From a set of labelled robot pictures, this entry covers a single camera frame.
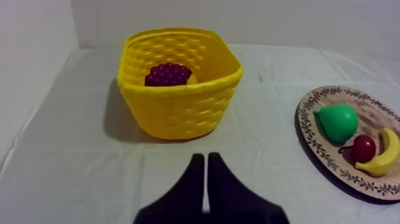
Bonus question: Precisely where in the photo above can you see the round wooden board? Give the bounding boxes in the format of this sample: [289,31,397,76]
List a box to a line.
[296,85,400,201]

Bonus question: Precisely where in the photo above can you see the yellow plastic basket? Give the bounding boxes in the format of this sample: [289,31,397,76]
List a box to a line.
[117,27,244,141]

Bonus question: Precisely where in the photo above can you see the yellow toy banana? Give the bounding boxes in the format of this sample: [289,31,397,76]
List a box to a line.
[354,127,400,177]

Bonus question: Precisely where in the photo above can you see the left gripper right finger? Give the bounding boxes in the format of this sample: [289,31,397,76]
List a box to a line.
[207,151,290,224]

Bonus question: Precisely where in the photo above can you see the small red fruit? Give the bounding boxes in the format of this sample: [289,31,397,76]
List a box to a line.
[338,134,377,164]

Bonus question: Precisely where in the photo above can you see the green toy pear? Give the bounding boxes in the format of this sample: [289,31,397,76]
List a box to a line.
[313,104,360,145]

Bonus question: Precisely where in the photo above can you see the purple toy grapes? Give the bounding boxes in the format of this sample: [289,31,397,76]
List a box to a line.
[144,63,193,88]

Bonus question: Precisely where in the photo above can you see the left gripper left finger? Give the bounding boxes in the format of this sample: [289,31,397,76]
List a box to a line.
[133,153,205,224]

